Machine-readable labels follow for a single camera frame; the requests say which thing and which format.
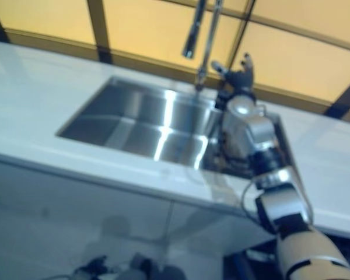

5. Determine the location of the chrome gooseneck kitchen faucet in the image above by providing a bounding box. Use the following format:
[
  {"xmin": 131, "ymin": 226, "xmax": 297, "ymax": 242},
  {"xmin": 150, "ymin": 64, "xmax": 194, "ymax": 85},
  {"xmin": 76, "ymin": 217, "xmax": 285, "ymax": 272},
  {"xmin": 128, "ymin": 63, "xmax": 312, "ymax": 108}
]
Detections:
[{"xmin": 182, "ymin": 0, "xmax": 224, "ymax": 92}]

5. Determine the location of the stainless steel sink basin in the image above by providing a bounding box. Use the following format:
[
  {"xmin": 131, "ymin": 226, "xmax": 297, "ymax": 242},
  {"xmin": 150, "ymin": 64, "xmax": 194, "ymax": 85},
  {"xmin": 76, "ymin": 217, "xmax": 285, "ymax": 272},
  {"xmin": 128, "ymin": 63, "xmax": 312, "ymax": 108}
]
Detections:
[{"xmin": 55, "ymin": 75, "xmax": 284, "ymax": 179}]

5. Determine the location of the grey robot waist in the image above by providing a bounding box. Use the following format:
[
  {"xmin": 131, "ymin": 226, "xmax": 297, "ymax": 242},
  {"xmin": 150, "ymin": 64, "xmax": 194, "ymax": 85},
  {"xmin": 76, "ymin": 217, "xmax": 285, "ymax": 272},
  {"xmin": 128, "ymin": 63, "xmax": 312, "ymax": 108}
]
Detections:
[{"xmin": 127, "ymin": 253, "xmax": 188, "ymax": 280}]

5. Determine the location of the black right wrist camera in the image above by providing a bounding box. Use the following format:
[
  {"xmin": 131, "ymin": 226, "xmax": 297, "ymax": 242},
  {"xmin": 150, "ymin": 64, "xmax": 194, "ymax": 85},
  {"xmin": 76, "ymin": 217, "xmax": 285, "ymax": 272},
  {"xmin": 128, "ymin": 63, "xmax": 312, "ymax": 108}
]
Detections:
[{"xmin": 215, "ymin": 89, "xmax": 232, "ymax": 109}]

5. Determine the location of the black built-in dishwasher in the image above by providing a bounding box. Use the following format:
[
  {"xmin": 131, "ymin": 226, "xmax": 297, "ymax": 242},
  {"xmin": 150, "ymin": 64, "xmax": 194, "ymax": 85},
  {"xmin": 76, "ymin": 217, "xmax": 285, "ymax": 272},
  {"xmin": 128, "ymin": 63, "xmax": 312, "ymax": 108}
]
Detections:
[{"xmin": 223, "ymin": 233, "xmax": 281, "ymax": 280}]

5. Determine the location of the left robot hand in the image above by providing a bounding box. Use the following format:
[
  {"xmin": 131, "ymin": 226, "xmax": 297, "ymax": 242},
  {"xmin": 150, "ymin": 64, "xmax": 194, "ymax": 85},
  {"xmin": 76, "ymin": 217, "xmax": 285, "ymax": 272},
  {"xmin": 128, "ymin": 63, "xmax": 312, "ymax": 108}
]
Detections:
[{"xmin": 80, "ymin": 255, "xmax": 109, "ymax": 277}]

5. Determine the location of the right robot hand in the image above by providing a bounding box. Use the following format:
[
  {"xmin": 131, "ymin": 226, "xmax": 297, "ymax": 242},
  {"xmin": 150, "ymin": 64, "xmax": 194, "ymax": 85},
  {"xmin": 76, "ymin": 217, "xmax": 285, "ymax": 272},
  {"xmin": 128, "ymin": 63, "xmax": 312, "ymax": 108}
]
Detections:
[{"xmin": 211, "ymin": 52, "xmax": 256, "ymax": 94}]

